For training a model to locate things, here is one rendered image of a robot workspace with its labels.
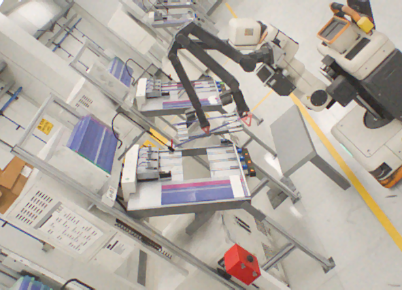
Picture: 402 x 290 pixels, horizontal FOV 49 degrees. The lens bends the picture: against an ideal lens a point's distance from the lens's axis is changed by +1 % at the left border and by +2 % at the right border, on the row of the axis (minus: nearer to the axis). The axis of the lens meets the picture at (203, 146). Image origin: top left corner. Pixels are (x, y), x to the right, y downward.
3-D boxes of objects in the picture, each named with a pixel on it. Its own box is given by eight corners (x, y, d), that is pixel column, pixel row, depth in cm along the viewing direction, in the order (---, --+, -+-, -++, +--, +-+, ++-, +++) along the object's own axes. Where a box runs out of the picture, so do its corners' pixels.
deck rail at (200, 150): (234, 150, 312) (234, 143, 309) (235, 152, 310) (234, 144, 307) (135, 159, 309) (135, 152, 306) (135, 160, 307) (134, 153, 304)
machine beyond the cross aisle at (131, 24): (224, 37, 781) (141, -41, 713) (230, 49, 709) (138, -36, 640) (175, 92, 822) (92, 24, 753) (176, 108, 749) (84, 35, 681)
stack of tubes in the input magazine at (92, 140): (119, 135, 295) (86, 111, 285) (110, 173, 250) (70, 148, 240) (107, 148, 299) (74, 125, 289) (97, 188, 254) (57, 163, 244)
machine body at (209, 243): (271, 222, 344) (214, 180, 322) (294, 288, 283) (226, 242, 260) (215, 270, 364) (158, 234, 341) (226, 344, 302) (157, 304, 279)
